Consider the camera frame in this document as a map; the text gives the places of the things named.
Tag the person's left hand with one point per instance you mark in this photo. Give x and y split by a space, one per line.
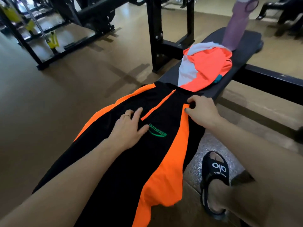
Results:
127 134

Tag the person's right hand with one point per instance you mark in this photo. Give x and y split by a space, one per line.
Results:
203 113

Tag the black orange jacket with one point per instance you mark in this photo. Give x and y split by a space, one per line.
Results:
127 177

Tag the orange teal white jersey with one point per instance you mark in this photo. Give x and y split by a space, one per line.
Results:
208 68

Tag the pink water bottle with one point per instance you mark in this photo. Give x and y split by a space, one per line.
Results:
236 25

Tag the person's right forearm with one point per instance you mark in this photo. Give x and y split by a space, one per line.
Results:
265 158

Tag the person's left forearm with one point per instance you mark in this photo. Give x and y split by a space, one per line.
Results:
56 186

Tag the black right slipper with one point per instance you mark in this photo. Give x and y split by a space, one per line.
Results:
213 170

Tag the black ribbed bench pad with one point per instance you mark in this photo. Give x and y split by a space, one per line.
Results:
243 51

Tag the small black weight plate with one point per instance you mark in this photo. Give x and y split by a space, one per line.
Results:
259 46

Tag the yellow safety catch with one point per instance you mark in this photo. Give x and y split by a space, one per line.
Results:
52 41

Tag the black power rack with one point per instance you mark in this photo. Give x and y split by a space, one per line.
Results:
94 11

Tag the rack of black weight plates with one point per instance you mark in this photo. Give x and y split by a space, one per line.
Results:
284 14

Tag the yellow black gym machine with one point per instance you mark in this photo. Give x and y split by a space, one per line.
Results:
14 16

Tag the black steel bench frame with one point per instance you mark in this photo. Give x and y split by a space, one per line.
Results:
153 33

